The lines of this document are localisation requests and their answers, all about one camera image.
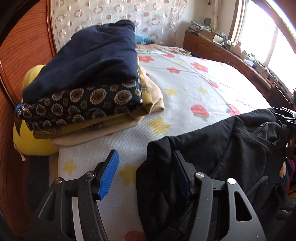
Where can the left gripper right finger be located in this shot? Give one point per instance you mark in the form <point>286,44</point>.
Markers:
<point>220,209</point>

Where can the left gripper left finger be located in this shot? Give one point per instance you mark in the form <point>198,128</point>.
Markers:
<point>69,209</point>

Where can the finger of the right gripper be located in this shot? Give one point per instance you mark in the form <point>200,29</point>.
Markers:
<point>285,115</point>

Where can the black printed t-shirt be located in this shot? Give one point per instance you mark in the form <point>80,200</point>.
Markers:
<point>250,148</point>

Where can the pink jug on cabinet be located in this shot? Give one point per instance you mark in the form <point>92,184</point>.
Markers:
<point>237,49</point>

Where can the white star-flower towel blanket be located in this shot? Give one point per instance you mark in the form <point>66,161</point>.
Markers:
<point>196,93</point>

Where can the patterned gold-navy folded cloth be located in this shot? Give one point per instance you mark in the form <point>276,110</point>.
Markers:
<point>73,110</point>

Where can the long wooden cabinet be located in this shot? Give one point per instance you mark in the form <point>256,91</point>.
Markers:
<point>206,49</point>

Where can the cardboard box on cabinet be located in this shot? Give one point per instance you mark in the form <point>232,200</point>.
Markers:
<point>211,36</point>

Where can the stack of papers on cabinet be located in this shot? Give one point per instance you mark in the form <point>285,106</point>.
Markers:
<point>197,28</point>

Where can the floral bed blanket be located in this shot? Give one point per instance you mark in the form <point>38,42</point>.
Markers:
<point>159,49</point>

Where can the circle-patterned sheer curtain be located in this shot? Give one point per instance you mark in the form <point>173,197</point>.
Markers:
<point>157,20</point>

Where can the blue tissue pack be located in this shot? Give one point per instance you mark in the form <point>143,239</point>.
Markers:
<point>143,41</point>

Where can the navy blue folded garment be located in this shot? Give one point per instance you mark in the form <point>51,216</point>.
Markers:
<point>95,56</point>

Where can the window with wooden frame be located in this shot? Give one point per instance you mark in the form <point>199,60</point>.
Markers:
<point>261,37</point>

